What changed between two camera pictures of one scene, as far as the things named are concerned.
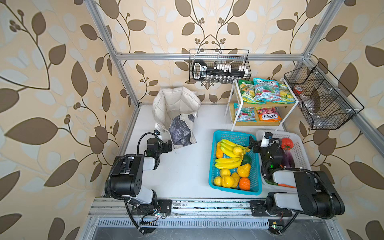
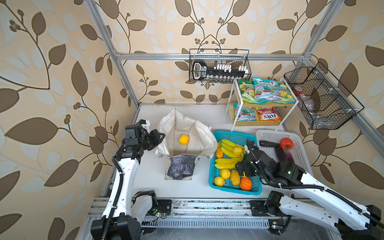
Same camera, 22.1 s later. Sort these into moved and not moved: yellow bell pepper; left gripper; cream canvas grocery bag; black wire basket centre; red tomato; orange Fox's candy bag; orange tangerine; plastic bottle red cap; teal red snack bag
Moved: yellow bell pepper; left gripper; cream canvas grocery bag
Not moved: teal red snack bag; black wire basket centre; orange tangerine; plastic bottle red cap; red tomato; orange Fox's candy bag
